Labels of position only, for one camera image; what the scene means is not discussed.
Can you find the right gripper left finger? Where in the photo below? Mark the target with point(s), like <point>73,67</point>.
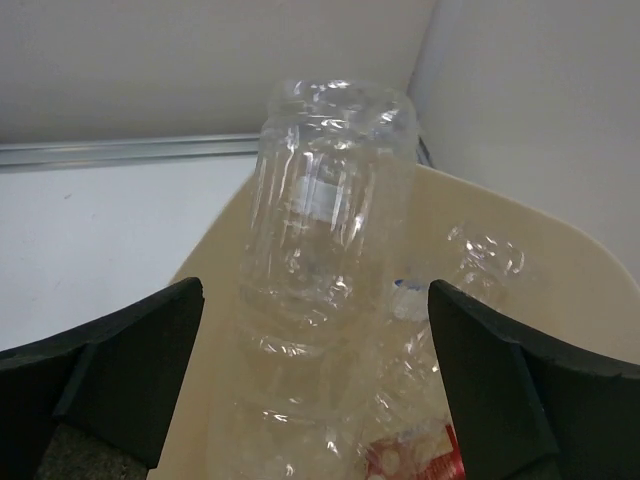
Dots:
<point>96,401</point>

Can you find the red cap labelled bottle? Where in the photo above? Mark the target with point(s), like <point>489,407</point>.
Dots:
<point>416,455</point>

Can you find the beige plastic bin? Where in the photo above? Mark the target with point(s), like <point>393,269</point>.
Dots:
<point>581,293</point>

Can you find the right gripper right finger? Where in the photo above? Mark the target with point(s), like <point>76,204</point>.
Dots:
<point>526,405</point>

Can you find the clear bottle blue cap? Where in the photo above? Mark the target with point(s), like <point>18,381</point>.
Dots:
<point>483,265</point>

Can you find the aluminium frame rail back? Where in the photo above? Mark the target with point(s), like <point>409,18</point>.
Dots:
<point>87,154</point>

